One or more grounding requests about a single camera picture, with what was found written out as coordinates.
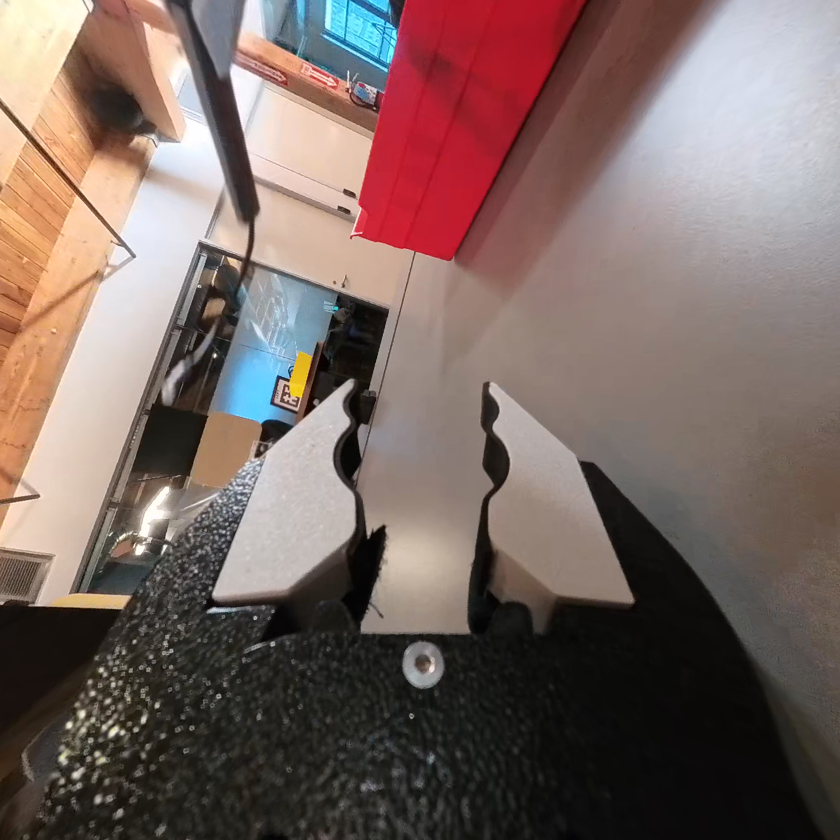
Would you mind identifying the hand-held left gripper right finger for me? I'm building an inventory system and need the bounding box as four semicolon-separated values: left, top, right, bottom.
469;381;636;636

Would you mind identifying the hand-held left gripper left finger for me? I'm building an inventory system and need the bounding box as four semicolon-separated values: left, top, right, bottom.
210;378;368;621

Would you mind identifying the short black hub cable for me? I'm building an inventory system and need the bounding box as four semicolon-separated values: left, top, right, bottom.
161;217;258;404

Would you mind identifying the dark grey usb hub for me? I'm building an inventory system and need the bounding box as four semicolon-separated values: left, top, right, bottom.
166;0;261;223

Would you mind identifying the red plastic bin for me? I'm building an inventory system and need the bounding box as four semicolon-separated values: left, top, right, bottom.
350;0;589;261

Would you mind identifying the beige rounded board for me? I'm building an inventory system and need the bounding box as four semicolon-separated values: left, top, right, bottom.
189;411;265;488

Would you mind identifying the black square panel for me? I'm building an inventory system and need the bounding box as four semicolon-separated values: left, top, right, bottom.
130;402;210;478

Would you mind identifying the dark ceiling fixture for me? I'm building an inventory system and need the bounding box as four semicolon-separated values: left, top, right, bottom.
88;84;160;137

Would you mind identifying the large paned window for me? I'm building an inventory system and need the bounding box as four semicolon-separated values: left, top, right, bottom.
276;0;403;67

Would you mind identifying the wooden ceiling beam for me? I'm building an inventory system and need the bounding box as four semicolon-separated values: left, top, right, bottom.
82;0;383;144

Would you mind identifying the white wall cabinet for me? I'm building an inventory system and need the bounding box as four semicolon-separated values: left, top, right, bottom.
206;82;417;306

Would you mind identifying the grey wall vent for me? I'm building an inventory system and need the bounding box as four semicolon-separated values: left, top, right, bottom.
0;548;56;603

